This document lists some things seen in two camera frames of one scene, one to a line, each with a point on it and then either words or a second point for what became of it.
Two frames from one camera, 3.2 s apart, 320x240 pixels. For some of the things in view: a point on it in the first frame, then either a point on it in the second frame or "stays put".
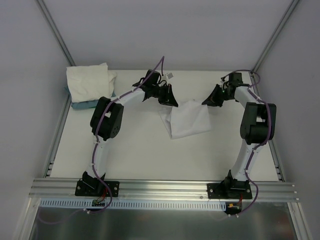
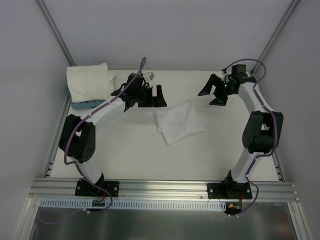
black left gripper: x=164 y=93 → x=148 y=96
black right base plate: x=229 y=191 stays put
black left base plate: x=88 y=188 stays put
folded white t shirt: x=87 y=83 stays put
